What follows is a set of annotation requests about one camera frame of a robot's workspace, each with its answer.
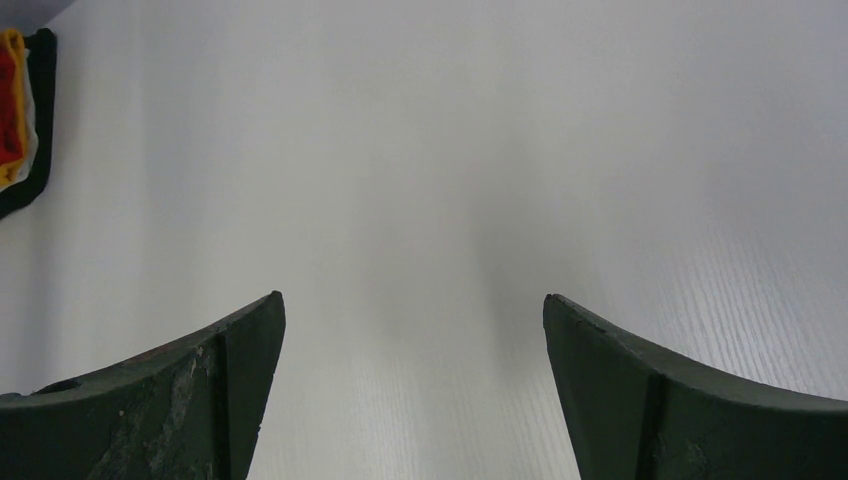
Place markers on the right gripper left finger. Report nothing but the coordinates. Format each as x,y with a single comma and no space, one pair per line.
189,409

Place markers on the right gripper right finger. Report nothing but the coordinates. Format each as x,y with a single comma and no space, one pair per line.
637,410

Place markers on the red folded t-shirt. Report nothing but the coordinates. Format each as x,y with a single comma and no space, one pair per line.
13,128

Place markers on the black folded t-shirt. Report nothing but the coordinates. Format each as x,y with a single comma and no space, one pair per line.
41,62

